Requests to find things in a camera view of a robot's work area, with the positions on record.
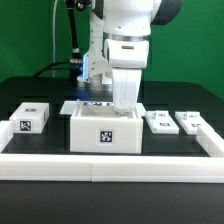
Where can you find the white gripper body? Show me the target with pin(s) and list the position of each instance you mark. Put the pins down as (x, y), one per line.
(126, 60)

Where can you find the white cabinet door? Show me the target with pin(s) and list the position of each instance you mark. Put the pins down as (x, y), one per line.
(191, 121)
(160, 122)

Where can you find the white cabinet body box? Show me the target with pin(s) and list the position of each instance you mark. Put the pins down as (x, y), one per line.
(99, 129)

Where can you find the small white cabinet top block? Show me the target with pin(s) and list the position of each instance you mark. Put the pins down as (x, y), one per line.
(30, 117)

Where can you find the white marker base plate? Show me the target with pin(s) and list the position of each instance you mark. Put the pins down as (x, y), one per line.
(69, 106)

